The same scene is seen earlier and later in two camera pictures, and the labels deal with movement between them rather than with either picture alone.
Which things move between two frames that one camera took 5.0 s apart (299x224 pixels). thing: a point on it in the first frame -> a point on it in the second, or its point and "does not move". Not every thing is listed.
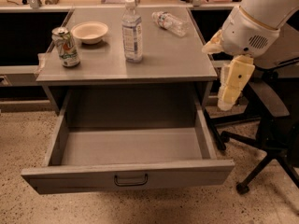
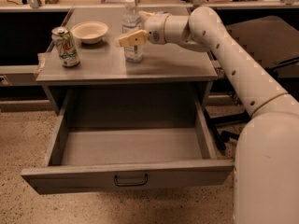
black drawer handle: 131,183 does not move
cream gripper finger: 215,45 -> 146,15
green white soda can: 65,46 does not move
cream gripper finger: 234,77 -> 134,38
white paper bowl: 90,33 does not move
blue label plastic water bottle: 132,28 does not move
